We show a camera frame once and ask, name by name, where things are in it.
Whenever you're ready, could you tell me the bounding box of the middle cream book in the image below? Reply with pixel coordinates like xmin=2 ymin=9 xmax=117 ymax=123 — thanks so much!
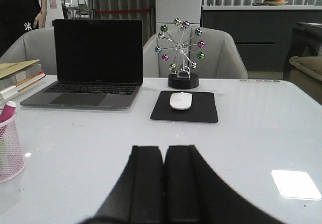
xmin=1 ymin=71 xmax=46 ymax=100

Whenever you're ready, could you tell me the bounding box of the olive cushioned seat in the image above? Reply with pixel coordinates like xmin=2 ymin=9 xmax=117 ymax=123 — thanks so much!
xmin=289 ymin=56 xmax=322 ymax=104

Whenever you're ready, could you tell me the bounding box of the black mouse pad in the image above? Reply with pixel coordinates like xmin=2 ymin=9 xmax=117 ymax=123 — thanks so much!
xmin=150 ymin=91 xmax=218 ymax=123

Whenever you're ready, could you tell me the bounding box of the dark counter cabinet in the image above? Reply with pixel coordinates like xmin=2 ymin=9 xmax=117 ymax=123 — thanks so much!
xmin=201 ymin=5 xmax=321 ymax=72

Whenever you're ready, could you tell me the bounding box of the white computer mouse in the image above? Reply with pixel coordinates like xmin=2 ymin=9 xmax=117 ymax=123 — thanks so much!
xmin=170 ymin=92 xmax=193 ymax=110

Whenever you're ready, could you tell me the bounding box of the fruit bowl on counter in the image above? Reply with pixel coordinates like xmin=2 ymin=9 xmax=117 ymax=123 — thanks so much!
xmin=263 ymin=0 xmax=288 ymax=6

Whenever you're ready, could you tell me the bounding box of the person in black clothes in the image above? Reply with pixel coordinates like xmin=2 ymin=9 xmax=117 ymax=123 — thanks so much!
xmin=1 ymin=0 xmax=47 ymax=55

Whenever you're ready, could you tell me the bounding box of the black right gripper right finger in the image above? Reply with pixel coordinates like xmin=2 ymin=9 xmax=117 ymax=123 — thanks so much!
xmin=165 ymin=145 xmax=279 ymax=223

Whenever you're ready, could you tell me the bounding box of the right grey armchair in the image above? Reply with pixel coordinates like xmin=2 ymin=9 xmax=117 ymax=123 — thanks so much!
xmin=143 ymin=27 xmax=248 ymax=79

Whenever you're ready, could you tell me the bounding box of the pink highlighter pen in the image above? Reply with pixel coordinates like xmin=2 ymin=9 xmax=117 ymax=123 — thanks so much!
xmin=0 ymin=101 xmax=17 ymax=123

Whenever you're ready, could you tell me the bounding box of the pink mesh pen holder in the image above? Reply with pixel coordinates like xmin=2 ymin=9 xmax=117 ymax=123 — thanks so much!
xmin=0 ymin=113 xmax=26 ymax=183

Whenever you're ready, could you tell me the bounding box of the white cabinet in background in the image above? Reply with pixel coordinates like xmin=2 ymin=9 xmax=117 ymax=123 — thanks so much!
xmin=155 ymin=0 xmax=202 ymax=32

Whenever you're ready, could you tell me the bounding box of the top yellow book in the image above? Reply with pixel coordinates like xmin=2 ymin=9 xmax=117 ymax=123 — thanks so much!
xmin=1 ymin=59 xmax=42 ymax=90

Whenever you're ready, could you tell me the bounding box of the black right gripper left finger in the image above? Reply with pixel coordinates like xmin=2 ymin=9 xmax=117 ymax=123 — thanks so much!
xmin=85 ymin=146 xmax=164 ymax=223

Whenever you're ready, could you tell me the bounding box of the grey laptop computer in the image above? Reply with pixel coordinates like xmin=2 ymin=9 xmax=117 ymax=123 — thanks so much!
xmin=21 ymin=19 xmax=143 ymax=109

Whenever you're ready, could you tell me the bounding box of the bottom cream book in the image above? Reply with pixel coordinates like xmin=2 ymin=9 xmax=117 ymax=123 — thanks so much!
xmin=1 ymin=79 xmax=42 ymax=105

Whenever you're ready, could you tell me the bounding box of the cream book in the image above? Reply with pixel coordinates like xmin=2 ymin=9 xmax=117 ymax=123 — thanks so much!
xmin=1 ymin=71 xmax=46 ymax=100
xmin=1 ymin=79 xmax=42 ymax=105

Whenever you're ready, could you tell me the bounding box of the left grey armchair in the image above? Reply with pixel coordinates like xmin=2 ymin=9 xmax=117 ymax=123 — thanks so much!
xmin=1 ymin=27 xmax=57 ymax=75

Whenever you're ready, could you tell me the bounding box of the grey armchair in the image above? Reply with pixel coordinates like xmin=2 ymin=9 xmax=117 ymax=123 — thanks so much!
xmin=143 ymin=27 xmax=248 ymax=79
xmin=1 ymin=27 xmax=57 ymax=75

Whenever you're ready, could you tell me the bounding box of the ferris wheel desk toy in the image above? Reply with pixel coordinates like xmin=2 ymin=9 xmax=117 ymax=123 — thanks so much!
xmin=154 ymin=18 xmax=205 ymax=89

